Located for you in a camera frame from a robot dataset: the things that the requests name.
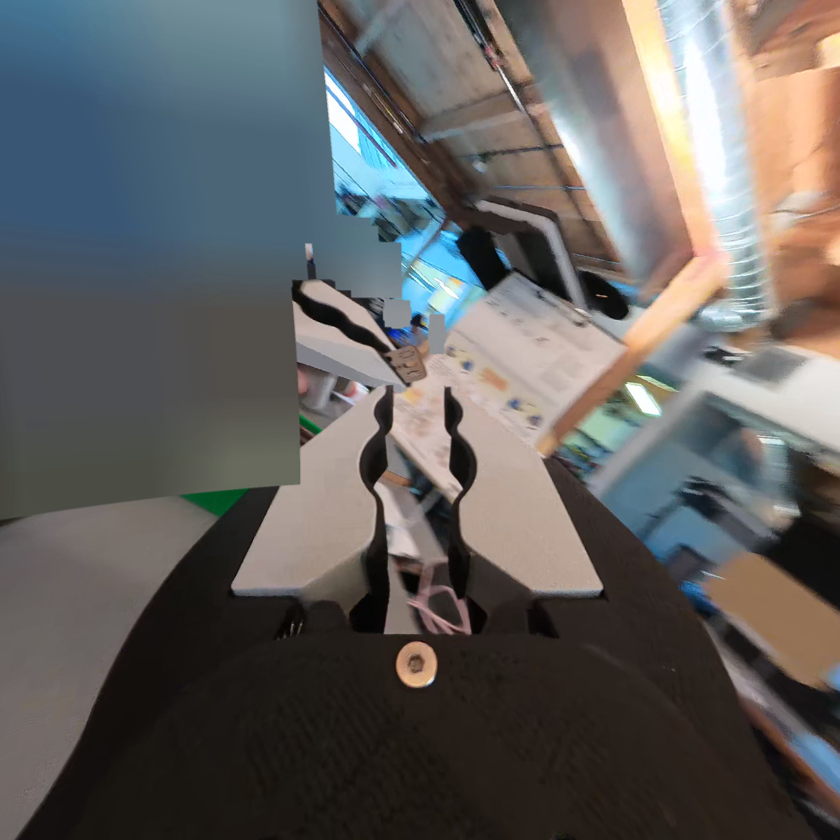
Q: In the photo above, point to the small slotted wooden part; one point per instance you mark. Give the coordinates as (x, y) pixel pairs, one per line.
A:
(408, 364)

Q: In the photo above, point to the black hanging panel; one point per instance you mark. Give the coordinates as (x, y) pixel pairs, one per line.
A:
(482, 259)

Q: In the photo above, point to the printed instruction sheet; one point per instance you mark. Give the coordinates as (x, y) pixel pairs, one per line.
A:
(525, 341)

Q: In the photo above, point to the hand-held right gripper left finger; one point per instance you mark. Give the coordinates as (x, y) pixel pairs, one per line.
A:
(315, 525)

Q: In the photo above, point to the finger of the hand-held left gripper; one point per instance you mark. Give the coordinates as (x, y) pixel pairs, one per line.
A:
(341, 358)
(348, 303)

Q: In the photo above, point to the silver ventilation duct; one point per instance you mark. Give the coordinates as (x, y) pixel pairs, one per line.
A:
(715, 131)

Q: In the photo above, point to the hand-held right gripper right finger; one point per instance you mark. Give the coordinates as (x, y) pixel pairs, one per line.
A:
(525, 525)

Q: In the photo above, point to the white ceiling unit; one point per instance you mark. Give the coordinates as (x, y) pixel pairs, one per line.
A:
(538, 256)

